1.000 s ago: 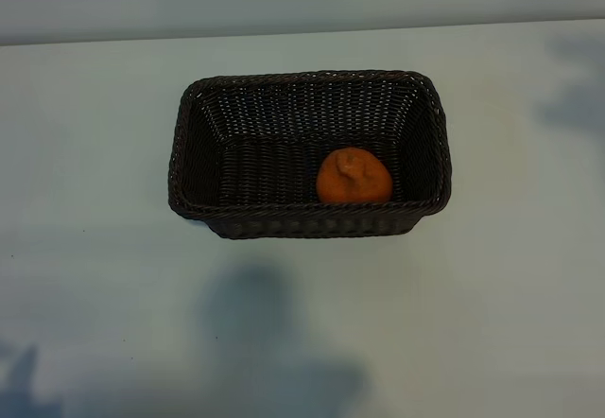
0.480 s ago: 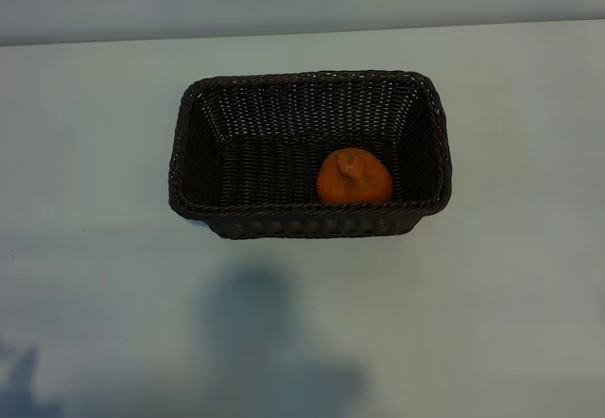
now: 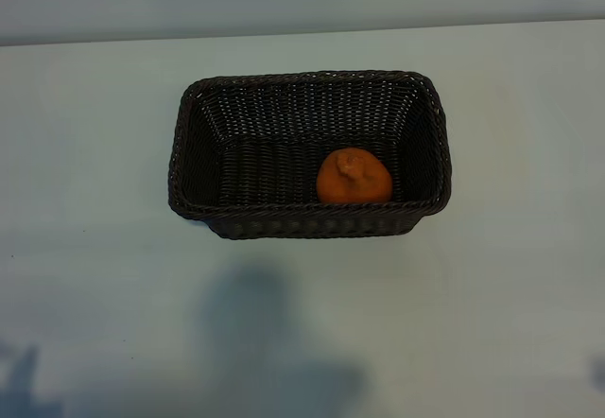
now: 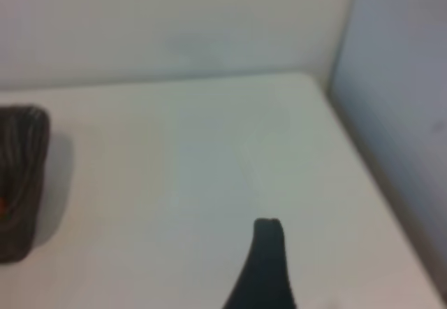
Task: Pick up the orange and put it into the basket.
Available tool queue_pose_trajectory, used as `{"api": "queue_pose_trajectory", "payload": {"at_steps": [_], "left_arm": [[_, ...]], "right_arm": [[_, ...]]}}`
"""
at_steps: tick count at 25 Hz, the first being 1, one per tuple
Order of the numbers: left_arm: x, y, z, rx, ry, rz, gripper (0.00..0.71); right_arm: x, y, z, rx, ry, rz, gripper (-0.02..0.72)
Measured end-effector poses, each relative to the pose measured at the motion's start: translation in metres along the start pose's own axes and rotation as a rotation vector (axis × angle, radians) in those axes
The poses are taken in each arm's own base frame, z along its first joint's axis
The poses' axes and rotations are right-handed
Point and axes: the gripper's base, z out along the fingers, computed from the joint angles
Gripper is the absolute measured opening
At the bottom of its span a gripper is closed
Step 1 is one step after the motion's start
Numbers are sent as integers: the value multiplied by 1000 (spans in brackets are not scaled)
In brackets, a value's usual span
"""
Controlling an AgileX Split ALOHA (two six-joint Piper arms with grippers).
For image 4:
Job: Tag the dark brown wicker basket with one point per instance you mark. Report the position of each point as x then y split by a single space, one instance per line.
21 183

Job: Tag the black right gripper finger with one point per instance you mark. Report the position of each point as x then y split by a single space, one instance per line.
267 270

